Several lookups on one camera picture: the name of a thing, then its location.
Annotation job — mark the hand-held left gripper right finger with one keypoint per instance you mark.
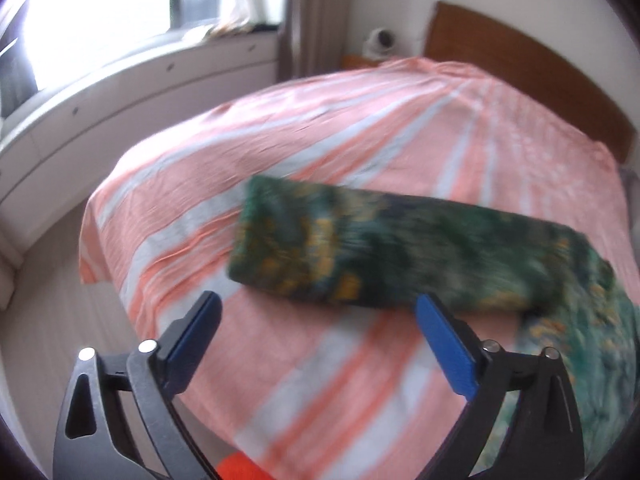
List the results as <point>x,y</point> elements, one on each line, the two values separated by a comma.
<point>447,345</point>

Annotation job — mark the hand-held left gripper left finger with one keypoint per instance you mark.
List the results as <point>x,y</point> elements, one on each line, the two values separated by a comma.
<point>192,330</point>

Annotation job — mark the green patterned large cloth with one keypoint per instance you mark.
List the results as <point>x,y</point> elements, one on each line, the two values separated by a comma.
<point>400,245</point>

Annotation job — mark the orange-red cloth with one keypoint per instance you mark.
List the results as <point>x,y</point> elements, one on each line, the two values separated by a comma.
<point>240,467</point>

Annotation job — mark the white window bench cabinet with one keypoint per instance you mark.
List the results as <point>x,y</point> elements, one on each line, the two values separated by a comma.
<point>125,105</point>

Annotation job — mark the pink striped bed sheet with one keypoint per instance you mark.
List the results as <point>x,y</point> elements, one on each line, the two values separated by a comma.
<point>350,125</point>

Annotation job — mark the wooden headboard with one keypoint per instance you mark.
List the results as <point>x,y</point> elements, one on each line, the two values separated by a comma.
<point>520,60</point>

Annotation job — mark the wooden nightstand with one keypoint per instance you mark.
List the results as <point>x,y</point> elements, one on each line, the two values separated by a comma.
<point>360,61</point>

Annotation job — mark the white round device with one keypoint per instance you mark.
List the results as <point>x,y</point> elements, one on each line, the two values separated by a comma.
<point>380,41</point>

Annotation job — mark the window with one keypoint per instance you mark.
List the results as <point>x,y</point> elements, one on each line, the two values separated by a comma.
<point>100,5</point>

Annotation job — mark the grey-brown curtain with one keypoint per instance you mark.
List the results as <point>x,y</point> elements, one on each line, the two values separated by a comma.
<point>320,15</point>

